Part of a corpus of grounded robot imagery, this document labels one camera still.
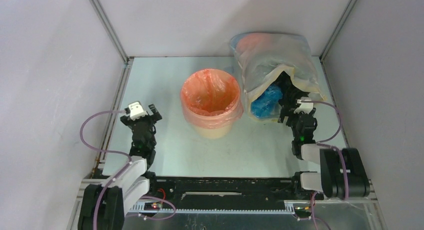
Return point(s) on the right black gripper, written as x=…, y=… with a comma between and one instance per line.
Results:
x=297, y=121

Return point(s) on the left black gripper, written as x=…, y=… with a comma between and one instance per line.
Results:
x=153, y=118

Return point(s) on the large translucent storage bag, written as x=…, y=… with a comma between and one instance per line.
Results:
x=263, y=57

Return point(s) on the beige plastic trash bin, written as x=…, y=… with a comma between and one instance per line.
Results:
x=212, y=130

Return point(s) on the red plastic trash bag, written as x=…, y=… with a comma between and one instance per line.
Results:
x=212, y=95

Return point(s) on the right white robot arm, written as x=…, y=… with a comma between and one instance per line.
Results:
x=341, y=174

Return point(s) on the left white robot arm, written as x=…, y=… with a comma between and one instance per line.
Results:
x=105, y=205

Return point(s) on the black plastic trash bag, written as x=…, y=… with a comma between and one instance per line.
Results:
x=290, y=93

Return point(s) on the blue plastic trash bag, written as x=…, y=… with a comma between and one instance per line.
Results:
x=264, y=105

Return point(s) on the left circuit board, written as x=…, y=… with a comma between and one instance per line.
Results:
x=152, y=206

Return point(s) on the circuit board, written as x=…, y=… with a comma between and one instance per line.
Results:
x=152, y=206
x=302, y=213

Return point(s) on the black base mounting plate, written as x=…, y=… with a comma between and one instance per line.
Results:
x=225, y=193

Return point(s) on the right circuit board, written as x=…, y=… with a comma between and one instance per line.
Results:
x=302, y=213

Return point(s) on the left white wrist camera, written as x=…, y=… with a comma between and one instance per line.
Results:
x=135, y=110

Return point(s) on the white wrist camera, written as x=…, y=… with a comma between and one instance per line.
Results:
x=135, y=110
x=304, y=105

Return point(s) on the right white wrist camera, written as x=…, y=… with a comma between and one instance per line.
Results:
x=304, y=105

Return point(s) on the aluminium frame rail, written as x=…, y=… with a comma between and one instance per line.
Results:
x=228, y=207

